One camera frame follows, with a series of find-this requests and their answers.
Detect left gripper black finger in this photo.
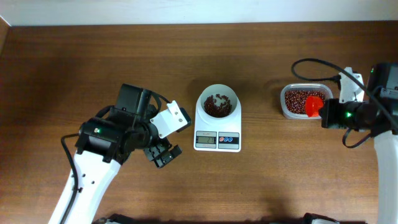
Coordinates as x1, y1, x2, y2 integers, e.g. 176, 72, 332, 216
143, 138, 172, 161
154, 145, 182, 169

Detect orange measuring scoop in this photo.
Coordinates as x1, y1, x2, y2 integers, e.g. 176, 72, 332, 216
305, 96, 324, 118

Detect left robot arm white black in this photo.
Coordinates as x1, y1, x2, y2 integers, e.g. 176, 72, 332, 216
49, 84, 192, 223

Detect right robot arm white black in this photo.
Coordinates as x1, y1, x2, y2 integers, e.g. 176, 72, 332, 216
307, 63, 397, 223

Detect white digital kitchen scale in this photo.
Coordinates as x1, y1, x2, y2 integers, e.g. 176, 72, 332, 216
193, 91, 242, 152

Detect red adzuki beans in container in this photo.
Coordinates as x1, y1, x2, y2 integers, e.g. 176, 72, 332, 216
284, 90, 326, 114

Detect red beans in bowl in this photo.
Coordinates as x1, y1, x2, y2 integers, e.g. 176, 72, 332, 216
204, 93, 232, 118

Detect clear plastic bean container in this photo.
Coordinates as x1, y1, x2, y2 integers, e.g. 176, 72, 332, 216
280, 83, 333, 119

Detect white round bowl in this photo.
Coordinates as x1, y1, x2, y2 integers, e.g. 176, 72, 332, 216
196, 84, 242, 119

